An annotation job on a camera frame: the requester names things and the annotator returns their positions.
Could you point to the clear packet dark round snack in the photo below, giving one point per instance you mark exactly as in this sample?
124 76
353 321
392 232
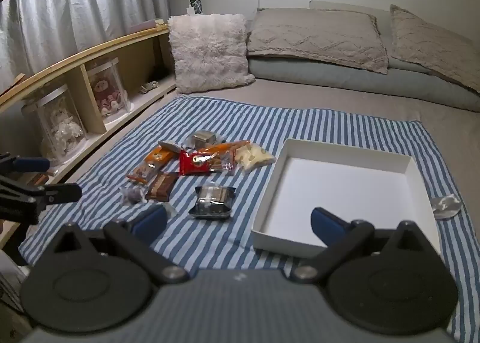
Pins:
133 196

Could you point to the clear box with white doll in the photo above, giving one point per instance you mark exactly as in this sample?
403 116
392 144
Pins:
60 125

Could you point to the pale yellow snack packet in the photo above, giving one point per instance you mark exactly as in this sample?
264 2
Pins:
255 155

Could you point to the pink flat box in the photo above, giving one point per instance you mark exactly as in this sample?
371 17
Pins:
144 23

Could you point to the small silver snack packet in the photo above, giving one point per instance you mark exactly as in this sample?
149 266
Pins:
204 137

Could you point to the blue white striped cloth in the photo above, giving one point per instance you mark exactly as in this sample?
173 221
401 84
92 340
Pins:
225 118

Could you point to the small pale figurine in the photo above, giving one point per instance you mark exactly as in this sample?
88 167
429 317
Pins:
150 87

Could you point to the wooden bedside shelf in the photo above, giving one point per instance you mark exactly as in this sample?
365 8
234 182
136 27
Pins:
93 103

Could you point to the dark silver snack packet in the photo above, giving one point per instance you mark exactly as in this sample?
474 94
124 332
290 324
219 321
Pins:
213 202

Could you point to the beige textured pillow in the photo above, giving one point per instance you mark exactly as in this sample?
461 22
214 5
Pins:
431 43
315 35

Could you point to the crumpled silver foil wrapper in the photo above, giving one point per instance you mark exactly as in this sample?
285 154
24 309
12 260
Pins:
446 207

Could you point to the small grey snack packet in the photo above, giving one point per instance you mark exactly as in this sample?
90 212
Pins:
170 146

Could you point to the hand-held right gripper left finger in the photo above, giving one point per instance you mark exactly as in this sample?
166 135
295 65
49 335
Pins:
150 221

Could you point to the orange striped snack packet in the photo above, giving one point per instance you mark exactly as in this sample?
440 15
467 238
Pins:
144 174

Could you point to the clear box with pink doll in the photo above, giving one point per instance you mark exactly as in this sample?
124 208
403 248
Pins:
107 92

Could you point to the fluffy white pillow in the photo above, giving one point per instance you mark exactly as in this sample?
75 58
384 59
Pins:
208 54

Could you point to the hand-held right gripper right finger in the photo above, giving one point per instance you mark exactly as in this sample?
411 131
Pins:
326 225

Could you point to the red snack packet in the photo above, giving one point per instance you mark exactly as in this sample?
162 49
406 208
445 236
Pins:
193 163

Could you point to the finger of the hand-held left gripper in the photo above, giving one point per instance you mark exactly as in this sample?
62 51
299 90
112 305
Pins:
62 193
32 164

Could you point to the grey curtain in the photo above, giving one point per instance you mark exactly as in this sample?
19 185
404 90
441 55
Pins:
75 9

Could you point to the white charger plug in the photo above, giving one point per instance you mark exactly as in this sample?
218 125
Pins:
190 10

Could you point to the brown snack packet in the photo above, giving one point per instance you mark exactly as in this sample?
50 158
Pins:
162 185

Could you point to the white cardboard box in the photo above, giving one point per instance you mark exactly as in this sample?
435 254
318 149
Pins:
337 185

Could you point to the orange clear twisted snack packet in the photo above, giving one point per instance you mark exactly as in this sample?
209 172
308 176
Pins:
225 147

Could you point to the folded grey duvet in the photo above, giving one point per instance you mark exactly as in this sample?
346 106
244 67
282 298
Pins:
318 78

